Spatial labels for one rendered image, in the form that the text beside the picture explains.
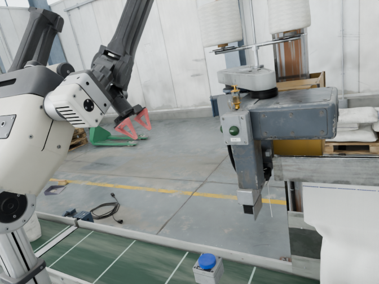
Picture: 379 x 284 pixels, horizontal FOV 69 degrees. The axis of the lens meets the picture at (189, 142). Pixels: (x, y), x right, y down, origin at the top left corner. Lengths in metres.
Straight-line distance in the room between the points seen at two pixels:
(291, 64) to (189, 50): 5.53
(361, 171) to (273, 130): 0.33
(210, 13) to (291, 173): 0.66
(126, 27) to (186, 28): 5.82
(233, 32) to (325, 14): 4.88
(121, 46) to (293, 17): 0.57
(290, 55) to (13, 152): 1.06
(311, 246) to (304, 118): 0.82
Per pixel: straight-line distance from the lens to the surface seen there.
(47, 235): 2.54
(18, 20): 9.49
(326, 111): 0.80
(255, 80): 0.93
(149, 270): 1.77
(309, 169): 1.03
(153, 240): 1.97
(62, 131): 0.92
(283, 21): 1.05
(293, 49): 1.28
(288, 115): 0.81
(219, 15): 1.12
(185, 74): 6.85
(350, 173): 1.03
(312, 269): 1.58
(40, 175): 0.95
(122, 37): 0.93
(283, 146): 1.16
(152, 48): 7.26
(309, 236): 1.46
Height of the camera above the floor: 1.51
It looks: 17 degrees down
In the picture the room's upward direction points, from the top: 11 degrees counter-clockwise
